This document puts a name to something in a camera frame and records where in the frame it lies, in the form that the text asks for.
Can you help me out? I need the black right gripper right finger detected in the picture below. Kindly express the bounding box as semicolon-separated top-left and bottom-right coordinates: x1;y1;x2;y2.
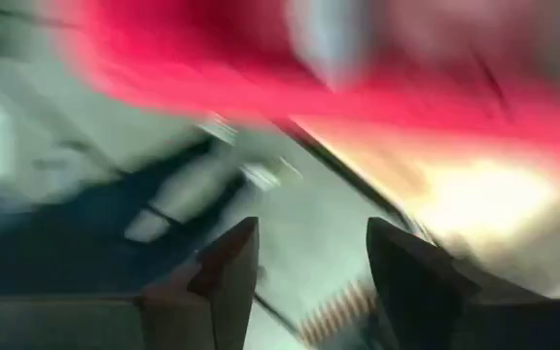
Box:
366;217;560;350

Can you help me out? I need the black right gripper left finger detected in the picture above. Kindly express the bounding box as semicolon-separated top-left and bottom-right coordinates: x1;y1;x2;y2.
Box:
0;217;261;350

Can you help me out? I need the large red plastic bin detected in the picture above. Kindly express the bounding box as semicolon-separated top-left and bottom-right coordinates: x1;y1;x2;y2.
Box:
49;0;560;152

